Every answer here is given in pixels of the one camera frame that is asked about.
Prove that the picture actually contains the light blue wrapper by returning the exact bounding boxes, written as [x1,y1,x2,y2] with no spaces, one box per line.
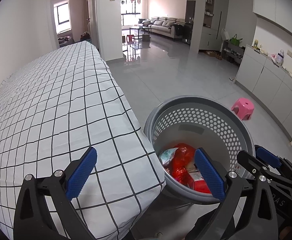
[159,147,178,167]

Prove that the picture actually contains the red plastic stool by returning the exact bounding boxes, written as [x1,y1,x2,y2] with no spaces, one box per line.
[126,34,135,44]

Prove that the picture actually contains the green bag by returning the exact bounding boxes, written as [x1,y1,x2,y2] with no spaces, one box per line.
[230,34,242,47]

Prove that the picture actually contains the red toothpaste box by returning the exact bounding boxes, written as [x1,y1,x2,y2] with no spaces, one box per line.
[186,170,211,194]

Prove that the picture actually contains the grey sectional sofa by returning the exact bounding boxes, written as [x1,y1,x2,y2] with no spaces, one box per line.
[137,17,185,40]

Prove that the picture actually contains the red plastic bag trash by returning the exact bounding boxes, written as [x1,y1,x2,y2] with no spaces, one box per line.
[168,143,196,186]

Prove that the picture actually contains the checkered white tablecloth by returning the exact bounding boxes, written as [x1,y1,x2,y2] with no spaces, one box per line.
[0,42,165,239]

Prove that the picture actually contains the baby bottle on counter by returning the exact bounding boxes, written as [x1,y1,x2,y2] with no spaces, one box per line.
[275,50,285,66]

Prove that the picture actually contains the pink plastic stool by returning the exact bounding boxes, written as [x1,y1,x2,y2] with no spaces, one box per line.
[231,98,254,120]

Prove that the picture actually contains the white base cabinets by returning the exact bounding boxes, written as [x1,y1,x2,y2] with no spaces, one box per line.
[235,45,292,144]

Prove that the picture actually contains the grey perforated laundry basket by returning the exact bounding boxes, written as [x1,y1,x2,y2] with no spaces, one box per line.
[143,95,256,204]

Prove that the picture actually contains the black coffee table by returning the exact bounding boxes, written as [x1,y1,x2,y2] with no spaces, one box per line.
[129,26,151,36]

